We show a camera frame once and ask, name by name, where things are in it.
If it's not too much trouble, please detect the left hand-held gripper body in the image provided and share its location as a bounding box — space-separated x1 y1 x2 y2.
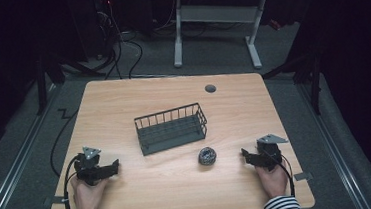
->
72 143 115 188

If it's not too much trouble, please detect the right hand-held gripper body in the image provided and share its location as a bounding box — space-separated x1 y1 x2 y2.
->
255 132 292 173

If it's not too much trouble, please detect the steel wool scrubber ball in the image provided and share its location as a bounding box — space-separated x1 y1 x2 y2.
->
196 145 218 167

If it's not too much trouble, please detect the dark wire basket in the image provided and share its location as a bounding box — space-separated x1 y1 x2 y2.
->
133 101 210 157

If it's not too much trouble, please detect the person's right hand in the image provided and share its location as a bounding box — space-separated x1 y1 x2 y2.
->
253 162 291 200

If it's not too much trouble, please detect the person's left hand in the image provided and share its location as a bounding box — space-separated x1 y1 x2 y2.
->
69 173 111 209

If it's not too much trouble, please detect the grey tape piece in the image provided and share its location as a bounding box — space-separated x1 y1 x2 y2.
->
292 171 314 182
42 194 71 207

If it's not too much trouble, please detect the black metal stand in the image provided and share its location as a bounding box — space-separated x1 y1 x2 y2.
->
31 50 70 117
259 52 327 120

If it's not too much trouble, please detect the white-framed wooden desk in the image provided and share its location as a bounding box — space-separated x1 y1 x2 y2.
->
167 0 316 76

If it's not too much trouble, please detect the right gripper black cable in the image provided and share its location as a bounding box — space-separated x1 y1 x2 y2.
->
267 147 297 199

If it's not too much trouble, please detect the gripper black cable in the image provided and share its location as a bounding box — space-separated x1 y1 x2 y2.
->
267 147 297 199
60 154 84 209

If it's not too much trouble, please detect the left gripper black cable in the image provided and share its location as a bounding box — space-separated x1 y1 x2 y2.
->
60 154 84 209

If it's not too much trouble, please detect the black floor cable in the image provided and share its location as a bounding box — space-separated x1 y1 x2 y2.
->
45 106 85 179

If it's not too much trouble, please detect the metal floor rail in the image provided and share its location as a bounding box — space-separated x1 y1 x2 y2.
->
0 83 68 209
295 78 371 209

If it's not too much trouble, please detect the bundle of black cables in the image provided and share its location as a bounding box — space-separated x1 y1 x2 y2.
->
95 1 146 82

